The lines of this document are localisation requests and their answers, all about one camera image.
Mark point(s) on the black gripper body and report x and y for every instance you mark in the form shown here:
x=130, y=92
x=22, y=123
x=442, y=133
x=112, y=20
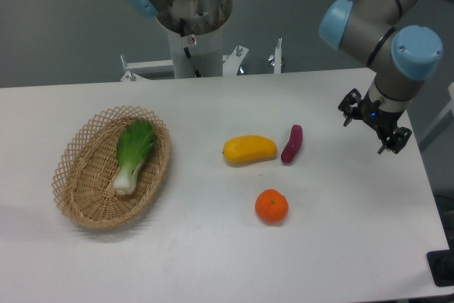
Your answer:
x=382, y=115

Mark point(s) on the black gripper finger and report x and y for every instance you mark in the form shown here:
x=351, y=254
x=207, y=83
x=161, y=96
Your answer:
x=394, y=140
x=350, y=106

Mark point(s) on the purple sweet potato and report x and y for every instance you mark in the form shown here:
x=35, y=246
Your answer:
x=293, y=145

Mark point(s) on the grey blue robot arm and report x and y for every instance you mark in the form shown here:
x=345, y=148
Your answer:
x=402, y=59

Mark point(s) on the white furniture at right edge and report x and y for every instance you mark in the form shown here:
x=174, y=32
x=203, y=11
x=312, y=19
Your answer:
x=442, y=120

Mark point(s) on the yellow mango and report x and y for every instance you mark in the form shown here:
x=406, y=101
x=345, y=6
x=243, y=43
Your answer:
x=249, y=149

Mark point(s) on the orange tangerine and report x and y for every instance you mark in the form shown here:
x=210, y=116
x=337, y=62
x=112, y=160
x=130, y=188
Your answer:
x=271, y=206

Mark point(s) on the black device at table edge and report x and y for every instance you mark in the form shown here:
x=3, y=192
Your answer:
x=441, y=266

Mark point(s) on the green bok choy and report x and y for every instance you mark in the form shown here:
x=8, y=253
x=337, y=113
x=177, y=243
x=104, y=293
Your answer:
x=132, y=151

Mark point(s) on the woven wicker basket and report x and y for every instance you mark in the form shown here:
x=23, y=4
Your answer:
x=83, y=183

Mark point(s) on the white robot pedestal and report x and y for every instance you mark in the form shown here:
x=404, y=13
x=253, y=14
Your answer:
x=195, y=27

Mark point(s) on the white metal mounting frame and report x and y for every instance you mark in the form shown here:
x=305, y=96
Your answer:
x=182, y=67

